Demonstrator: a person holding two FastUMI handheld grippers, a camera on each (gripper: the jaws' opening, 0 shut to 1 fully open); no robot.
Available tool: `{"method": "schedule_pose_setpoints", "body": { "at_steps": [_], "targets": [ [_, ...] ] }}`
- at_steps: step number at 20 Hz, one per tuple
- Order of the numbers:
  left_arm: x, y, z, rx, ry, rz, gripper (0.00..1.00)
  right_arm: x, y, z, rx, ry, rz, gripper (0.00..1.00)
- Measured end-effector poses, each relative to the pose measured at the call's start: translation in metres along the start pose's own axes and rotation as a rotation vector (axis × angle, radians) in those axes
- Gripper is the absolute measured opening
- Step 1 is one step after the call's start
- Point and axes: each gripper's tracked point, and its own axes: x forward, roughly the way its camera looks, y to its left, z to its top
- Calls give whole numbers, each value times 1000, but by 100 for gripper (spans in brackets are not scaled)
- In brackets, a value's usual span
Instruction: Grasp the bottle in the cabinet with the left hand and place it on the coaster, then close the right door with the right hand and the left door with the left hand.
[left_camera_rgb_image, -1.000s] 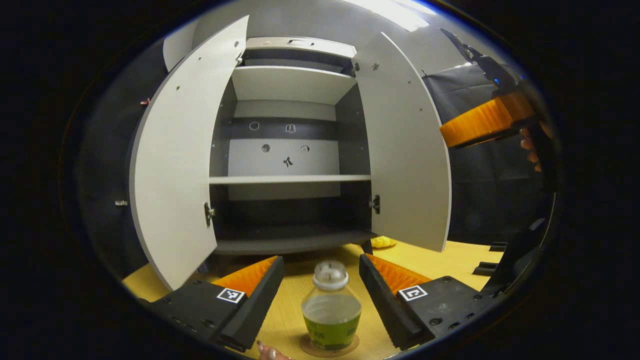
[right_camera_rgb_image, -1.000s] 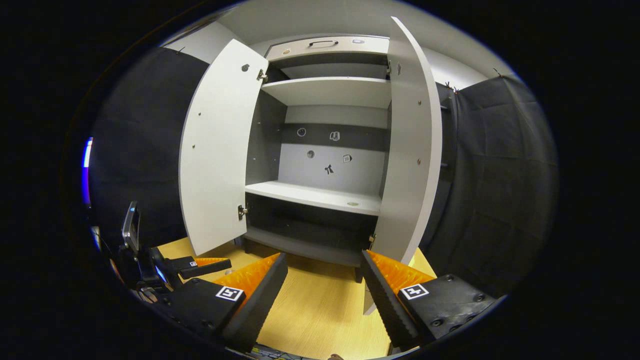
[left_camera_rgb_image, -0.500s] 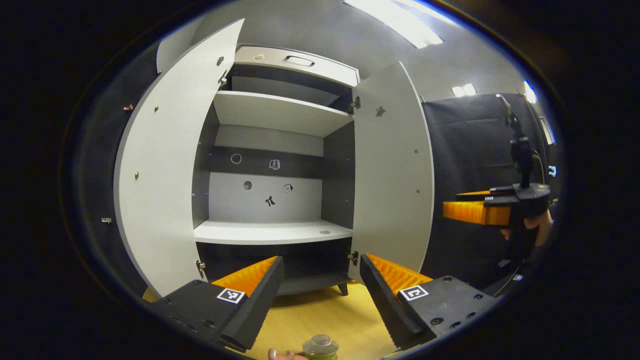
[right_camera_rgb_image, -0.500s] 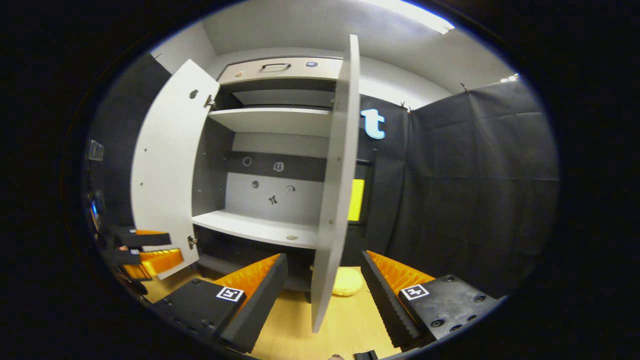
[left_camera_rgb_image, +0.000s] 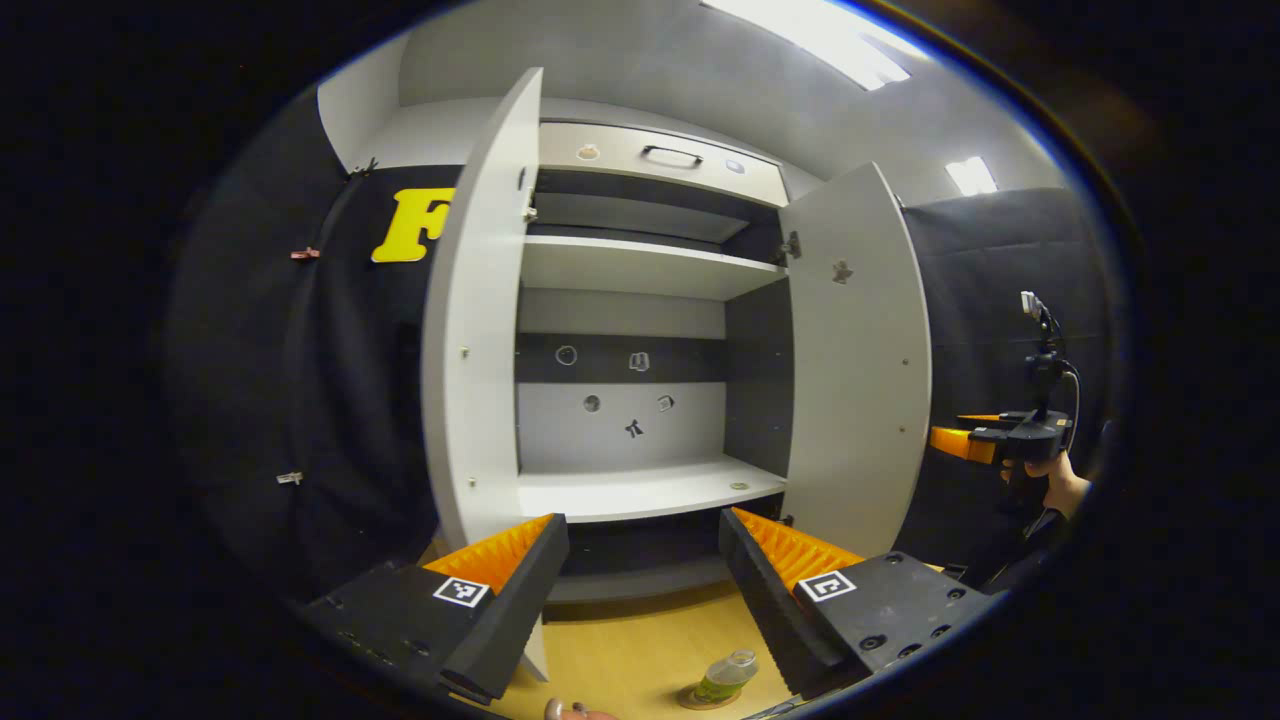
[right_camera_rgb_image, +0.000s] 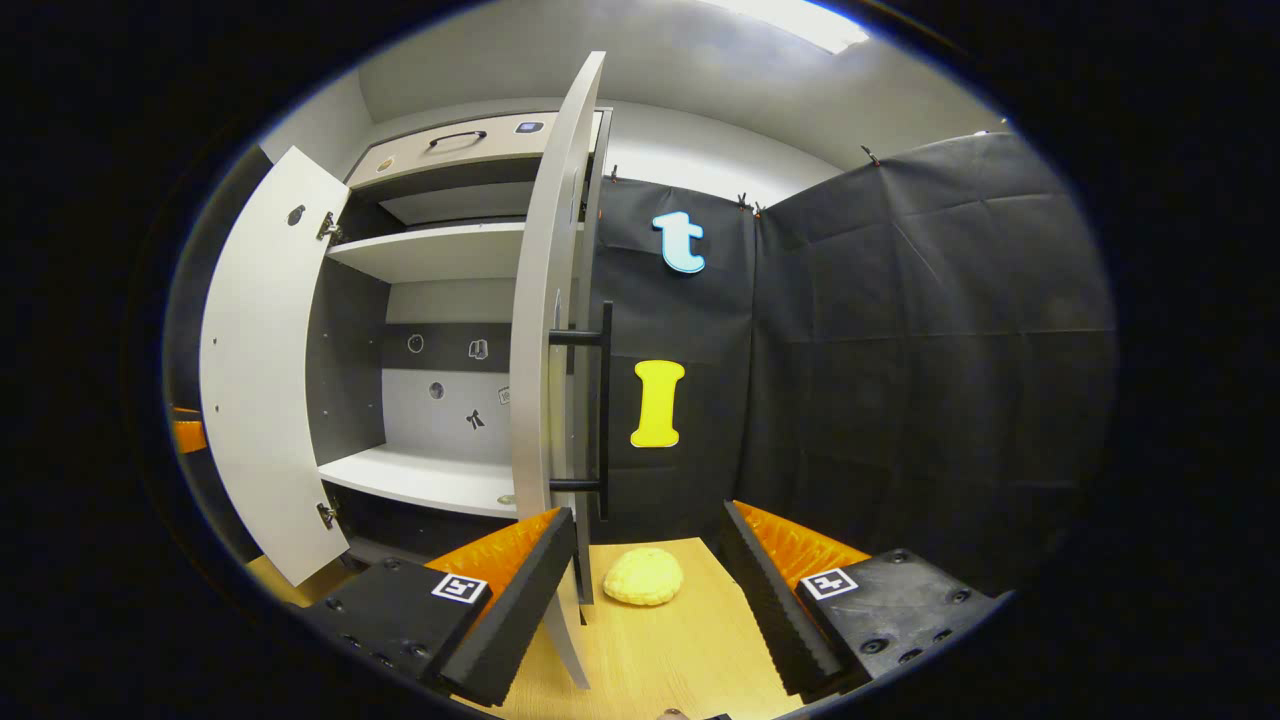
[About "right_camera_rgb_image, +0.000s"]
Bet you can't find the white cabinet shelf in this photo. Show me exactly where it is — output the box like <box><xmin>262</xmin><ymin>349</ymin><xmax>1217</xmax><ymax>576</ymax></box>
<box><xmin>327</xmin><ymin>222</ymin><xmax>529</xmax><ymax>284</ymax></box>

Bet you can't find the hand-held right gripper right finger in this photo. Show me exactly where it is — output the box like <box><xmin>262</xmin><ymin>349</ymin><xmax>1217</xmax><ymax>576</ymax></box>
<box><xmin>722</xmin><ymin>500</ymin><xmax>1006</xmax><ymax>701</ymax></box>

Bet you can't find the black backdrop cloth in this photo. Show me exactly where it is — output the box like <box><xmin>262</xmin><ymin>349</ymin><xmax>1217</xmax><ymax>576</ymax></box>
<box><xmin>165</xmin><ymin>130</ymin><xmax>1116</xmax><ymax>601</ymax></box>

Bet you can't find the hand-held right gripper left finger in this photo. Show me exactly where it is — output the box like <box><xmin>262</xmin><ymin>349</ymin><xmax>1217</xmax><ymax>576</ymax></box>
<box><xmin>300</xmin><ymin>507</ymin><xmax>578</xmax><ymax>706</ymax></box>

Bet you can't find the grey cabinet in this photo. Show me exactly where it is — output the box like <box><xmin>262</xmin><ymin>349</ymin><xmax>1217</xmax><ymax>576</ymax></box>
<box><xmin>305</xmin><ymin>105</ymin><xmax>613</xmax><ymax>561</ymax></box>

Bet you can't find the beige cabinet drawer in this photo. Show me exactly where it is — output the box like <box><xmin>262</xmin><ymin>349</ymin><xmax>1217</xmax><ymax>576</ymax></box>
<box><xmin>345</xmin><ymin>110</ymin><xmax>606</xmax><ymax>191</ymax></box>

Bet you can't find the yellow bread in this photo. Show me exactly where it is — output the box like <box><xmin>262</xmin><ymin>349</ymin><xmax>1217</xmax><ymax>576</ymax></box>
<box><xmin>602</xmin><ymin>547</ymin><xmax>685</xmax><ymax>607</ymax></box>

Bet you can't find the black door handle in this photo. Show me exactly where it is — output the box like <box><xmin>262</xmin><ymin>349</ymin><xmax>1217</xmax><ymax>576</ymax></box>
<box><xmin>548</xmin><ymin>302</ymin><xmax>613</xmax><ymax>521</ymax></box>

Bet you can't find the grey cabinet door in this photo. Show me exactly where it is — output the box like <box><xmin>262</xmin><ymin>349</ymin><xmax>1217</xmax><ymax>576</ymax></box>
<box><xmin>510</xmin><ymin>52</ymin><xmax>608</xmax><ymax>691</ymax></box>
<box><xmin>198</xmin><ymin>146</ymin><xmax>351</xmax><ymax>588</ymax></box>

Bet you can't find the long ceiling light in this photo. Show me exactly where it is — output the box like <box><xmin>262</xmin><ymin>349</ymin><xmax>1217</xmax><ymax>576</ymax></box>
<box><xmin>700</xmin><ymin>0</ymin><xmax>871</xmax><ymax>56</ymax></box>

